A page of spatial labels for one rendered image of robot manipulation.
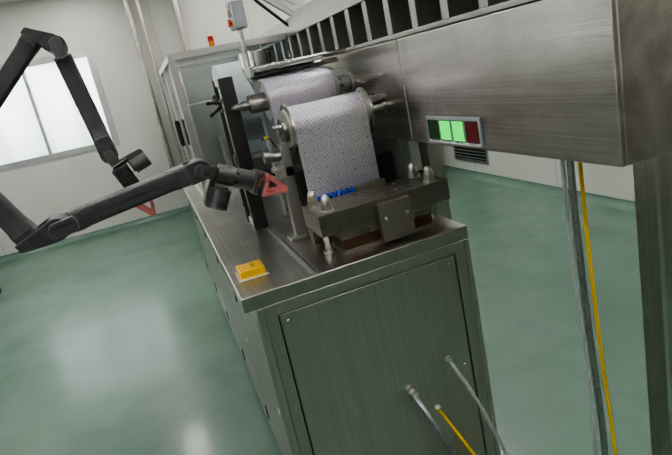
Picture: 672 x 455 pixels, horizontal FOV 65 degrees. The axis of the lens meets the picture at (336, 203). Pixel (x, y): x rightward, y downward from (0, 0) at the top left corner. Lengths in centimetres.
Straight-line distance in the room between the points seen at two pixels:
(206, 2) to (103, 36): 130
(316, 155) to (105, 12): 576
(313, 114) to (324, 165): 15
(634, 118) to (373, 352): 90
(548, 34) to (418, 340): 90
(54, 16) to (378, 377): 625
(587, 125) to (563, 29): 17
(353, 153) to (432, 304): 51
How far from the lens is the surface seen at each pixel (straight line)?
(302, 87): 182
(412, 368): 161
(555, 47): 107
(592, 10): 101
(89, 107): 197
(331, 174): 161
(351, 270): 141
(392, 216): 147
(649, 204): 122
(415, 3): 149
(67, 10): 720
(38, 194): 725
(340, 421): 159
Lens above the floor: 140
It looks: 14 degrees down
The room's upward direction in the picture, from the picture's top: 12 degrees counter-clockwise
